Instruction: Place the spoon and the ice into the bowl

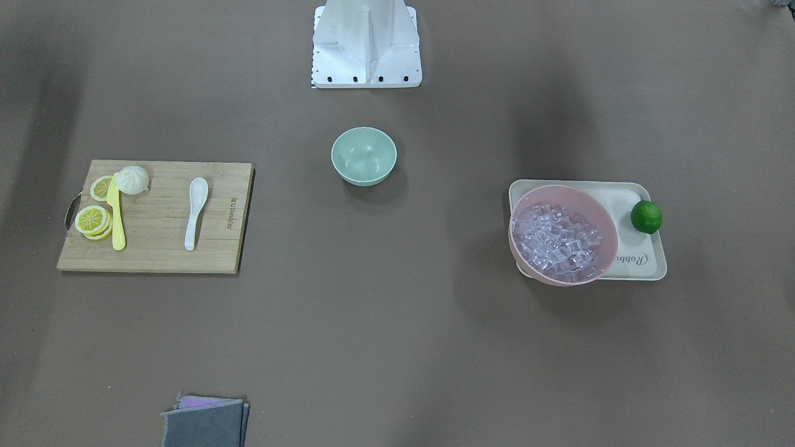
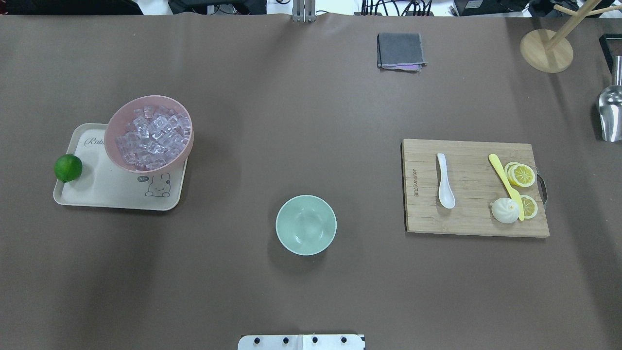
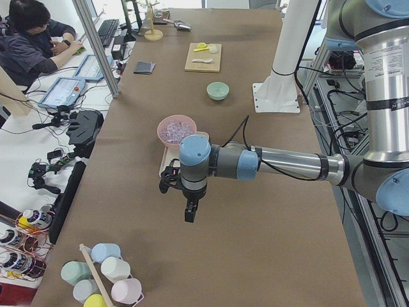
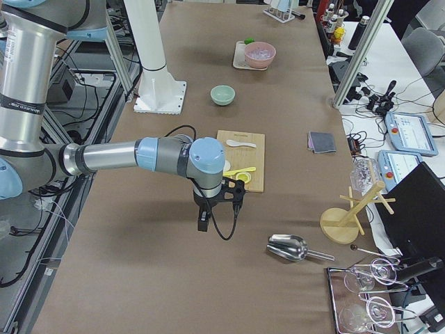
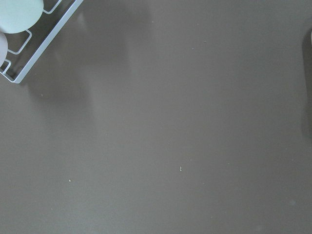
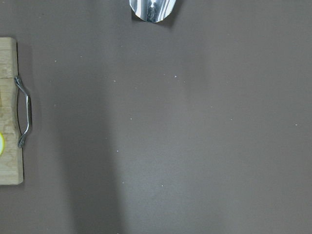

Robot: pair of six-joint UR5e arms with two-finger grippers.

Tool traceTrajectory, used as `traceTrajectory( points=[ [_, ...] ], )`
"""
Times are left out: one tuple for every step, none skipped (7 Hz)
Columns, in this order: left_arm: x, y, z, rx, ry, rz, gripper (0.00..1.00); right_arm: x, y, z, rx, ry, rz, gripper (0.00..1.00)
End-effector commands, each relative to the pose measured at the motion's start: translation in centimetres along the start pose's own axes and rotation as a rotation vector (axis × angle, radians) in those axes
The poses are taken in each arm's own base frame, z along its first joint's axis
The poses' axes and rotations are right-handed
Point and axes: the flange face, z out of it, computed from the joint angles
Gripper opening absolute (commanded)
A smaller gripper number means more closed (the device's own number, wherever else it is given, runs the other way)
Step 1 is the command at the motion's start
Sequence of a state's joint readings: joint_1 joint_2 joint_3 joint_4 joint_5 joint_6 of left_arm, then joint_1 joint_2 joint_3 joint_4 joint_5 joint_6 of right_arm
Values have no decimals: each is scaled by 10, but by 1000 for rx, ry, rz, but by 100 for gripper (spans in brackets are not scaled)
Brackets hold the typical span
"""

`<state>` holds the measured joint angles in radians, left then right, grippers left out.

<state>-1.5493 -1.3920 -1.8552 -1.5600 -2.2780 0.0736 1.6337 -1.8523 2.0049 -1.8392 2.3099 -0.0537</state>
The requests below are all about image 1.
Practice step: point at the upper lemon slice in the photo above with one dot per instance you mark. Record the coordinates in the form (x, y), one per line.
(99, 188)

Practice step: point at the white ceramic spoon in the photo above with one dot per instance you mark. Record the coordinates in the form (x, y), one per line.
(198, 192)

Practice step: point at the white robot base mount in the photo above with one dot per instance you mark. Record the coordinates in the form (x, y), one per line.
(365, 45)

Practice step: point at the yellow plastic knife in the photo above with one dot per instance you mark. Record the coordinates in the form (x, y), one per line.
(119, 241)

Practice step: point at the cream rectangular tray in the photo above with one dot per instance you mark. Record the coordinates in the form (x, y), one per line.
(640, 257)

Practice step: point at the lower lemon slice stack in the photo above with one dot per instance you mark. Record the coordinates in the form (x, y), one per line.
(94, 222)

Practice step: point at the clear ice cubes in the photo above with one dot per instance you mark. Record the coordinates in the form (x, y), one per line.
(556, 243)

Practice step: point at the light green bowl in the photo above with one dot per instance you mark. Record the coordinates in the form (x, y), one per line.
(363, 156)

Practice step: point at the bamboo cutting board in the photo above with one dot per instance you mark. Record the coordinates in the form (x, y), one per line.
(155, 221)

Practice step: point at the green lime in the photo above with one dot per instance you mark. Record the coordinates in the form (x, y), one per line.
(646, 217)

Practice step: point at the pink bowl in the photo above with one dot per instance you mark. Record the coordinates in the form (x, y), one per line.
(589, 198)

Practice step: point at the grey and purple cloths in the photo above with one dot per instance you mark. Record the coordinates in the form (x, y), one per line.
(206, 421)

